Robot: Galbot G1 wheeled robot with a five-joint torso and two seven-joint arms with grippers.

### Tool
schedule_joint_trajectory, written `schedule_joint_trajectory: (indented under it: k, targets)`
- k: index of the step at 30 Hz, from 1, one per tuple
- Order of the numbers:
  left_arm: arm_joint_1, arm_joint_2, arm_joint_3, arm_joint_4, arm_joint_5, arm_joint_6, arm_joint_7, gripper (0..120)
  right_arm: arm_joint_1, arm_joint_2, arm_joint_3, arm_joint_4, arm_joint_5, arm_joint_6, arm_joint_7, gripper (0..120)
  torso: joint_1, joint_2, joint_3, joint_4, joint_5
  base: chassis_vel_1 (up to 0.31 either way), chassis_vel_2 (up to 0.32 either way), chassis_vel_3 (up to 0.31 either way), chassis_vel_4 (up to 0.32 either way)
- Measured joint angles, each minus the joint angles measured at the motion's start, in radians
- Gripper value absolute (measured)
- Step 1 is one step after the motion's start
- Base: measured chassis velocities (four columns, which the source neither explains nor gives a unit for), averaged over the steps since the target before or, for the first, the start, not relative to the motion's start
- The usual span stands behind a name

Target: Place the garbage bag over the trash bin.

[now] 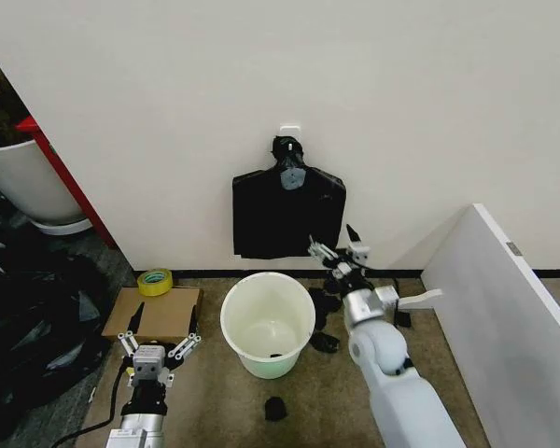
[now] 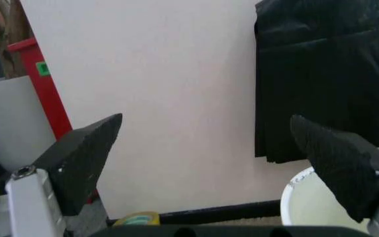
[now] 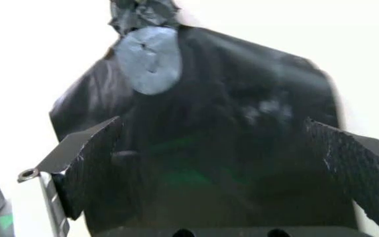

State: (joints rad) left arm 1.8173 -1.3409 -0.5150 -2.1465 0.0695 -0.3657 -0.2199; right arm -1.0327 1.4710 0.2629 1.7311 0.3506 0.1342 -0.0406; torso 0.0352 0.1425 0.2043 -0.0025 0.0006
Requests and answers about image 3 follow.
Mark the black garbage bag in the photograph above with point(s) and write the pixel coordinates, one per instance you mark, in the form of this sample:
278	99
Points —
216	118

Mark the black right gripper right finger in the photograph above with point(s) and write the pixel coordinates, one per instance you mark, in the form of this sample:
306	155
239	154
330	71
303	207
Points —
357	172

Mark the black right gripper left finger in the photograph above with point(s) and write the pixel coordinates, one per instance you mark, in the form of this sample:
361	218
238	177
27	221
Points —
87	163

